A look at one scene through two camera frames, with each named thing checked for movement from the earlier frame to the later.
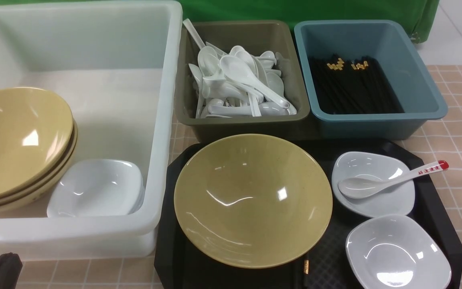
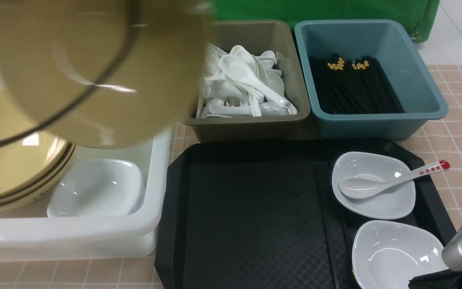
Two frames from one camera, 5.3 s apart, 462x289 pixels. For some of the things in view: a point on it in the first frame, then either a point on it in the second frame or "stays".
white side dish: (394, 201) stays
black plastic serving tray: (328, 265) stays
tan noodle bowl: (253, 201) -> (103, 73)
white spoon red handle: (359, 188) stays
